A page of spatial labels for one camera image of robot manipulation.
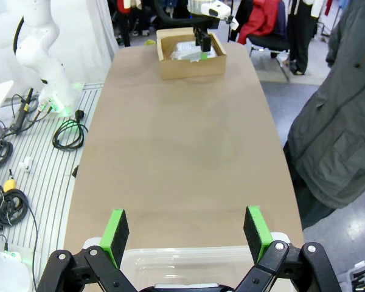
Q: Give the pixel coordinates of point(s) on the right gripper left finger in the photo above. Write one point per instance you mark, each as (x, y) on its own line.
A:
(117, 240)

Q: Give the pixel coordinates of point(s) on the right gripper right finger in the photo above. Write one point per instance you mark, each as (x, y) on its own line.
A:
(255, 235)

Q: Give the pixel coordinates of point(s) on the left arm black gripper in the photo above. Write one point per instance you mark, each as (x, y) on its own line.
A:
(201, 33)

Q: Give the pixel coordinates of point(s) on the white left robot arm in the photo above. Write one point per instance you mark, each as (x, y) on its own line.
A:
(39, 54)

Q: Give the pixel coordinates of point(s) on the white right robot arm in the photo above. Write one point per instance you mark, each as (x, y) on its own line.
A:
(6, 270)

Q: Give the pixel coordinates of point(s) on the open brown cardboard box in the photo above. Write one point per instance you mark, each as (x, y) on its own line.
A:
(191, 70)

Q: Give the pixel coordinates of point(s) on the red jacket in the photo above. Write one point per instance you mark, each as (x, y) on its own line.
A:
(261, 18)

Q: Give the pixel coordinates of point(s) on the black office chair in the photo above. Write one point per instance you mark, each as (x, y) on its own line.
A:
(267, 42)

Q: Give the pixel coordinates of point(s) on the standing figure dark clothes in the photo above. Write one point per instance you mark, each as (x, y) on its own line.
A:
(140, 18)

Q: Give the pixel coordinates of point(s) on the clear plastic container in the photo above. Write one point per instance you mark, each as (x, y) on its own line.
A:
(185, 261)

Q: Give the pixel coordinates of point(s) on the small black clip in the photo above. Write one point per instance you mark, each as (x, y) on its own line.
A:
(75, 171)

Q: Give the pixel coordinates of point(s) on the grey ribbed metal platform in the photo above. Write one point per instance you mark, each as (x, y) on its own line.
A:
(48, 188)

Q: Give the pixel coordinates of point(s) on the standing figure black trousers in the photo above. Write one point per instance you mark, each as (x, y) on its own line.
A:
(298, 39)

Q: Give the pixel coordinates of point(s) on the clear tool bin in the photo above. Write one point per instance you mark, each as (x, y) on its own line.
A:
(359, 280)

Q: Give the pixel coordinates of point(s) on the yellow plug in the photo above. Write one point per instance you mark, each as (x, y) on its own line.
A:
(9, 184)

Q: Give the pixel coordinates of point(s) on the person in grey jacket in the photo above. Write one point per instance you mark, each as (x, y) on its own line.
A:
(337, 137)

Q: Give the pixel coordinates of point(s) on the black handheld connector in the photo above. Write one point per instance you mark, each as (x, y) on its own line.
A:
(22, 112)

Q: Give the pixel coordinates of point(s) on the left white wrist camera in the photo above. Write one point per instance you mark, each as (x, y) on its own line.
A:
(234, 24)

